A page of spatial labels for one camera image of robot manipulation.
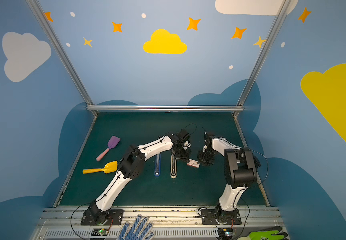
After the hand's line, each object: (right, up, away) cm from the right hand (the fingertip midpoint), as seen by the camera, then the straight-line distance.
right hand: (201, 161), depth 94 cm
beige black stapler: (-18, -2, -3) cm, 18 cm away
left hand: (-6, 0, -1) cm, 6 cm away
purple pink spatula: (-60, +11, +8) cm, 62 cm away
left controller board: (-53, -28, -23) cm, 65 cm away
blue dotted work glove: (-35, -28, -23) cm, 50 cm away
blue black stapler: (-28, -1, -3) cm, 28 cm away
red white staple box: (-5, -1, -1) cm, 5 cm away
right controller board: (+8, -30, -22) cm, 38 cm away
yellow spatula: (-58, -3, -2) cm, 58 cm away
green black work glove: (+28, -28, -24) cm, 47 cm away
